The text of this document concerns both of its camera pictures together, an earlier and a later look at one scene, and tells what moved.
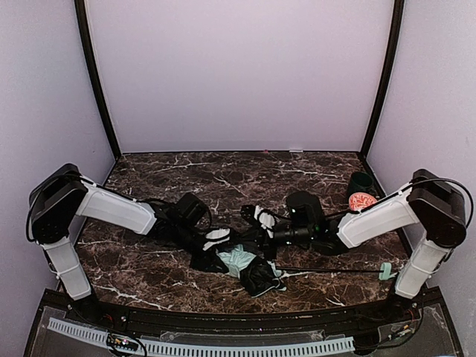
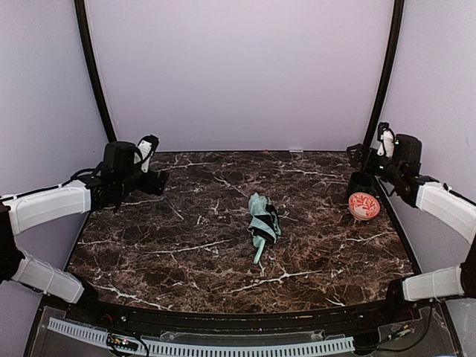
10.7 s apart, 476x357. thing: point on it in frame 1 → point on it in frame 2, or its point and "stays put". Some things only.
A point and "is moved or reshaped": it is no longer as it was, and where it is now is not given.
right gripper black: [268, 242] → [358, 155]
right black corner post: [387, 79] stays put
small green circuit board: [122, 341] stays put
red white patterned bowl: [358, 201] stays put
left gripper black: [207, 256] → [159, 181]
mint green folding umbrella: [252, 276] is moved or reshaped
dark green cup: [361, 182] stays put
